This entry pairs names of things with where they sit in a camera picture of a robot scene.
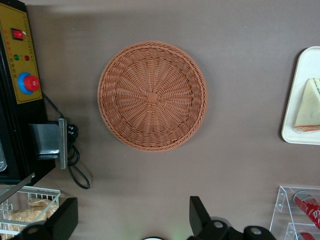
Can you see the yellow control box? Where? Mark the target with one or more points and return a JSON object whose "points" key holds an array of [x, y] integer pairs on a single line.
{"points": [[22, 37]]}

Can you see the red emergency stop button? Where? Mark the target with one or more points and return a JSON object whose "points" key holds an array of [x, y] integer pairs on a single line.
{"points": [[29, 83]]}

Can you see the beige rectangular serving tray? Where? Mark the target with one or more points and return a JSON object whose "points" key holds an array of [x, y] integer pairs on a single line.
{"points": [[292, 100]]}

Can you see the clear acrylic bottle rack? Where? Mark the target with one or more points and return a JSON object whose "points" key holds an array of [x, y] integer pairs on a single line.
{"points": [[282, 210]]}

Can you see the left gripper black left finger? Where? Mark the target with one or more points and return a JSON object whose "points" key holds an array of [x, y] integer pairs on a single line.
{"points": [[62, 222]]}

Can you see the triangular sandwich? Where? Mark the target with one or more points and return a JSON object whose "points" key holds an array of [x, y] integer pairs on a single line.
{"points": [[308, 107]]}

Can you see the red cola bottle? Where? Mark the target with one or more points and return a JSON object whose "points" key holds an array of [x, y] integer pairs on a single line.
{"points": [[308, 237], [310, 210]]}

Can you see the red rocker switch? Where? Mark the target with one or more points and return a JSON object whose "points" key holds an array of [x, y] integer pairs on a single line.
{"points": [[17, 34]]}

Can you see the round brown wicker basket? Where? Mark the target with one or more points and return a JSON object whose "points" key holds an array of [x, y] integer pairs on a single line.
{"points": [[152, 97]]}

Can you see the bagged fried snack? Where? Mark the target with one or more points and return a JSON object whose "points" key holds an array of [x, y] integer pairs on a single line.
{"points": [[12, 228], [37, 210]]}

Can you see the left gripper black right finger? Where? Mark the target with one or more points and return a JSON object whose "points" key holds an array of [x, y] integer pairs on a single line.
{"points": [[200, 222]]}

